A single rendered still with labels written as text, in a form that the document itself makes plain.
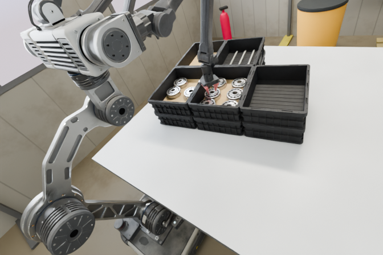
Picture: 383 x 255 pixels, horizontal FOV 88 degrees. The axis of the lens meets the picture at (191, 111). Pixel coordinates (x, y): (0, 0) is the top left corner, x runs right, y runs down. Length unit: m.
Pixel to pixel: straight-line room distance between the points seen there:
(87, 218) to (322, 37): 2.63
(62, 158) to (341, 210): 1.13
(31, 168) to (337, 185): 2.54
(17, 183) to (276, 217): 2.36
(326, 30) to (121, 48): 2.36
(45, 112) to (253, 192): 2.12
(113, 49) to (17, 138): 2.00
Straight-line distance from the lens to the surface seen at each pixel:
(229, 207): 0.99
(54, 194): 1.07
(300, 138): 1.11
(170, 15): 0.75
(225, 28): 3.63
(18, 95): 2.42
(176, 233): 1.52
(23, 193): 2.75
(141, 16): 0.70
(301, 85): 1.31
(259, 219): 0.97
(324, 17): 2.63
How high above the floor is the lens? 1.61
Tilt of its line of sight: 39 degrees down
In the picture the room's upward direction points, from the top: 20 degrees counter-clockwise
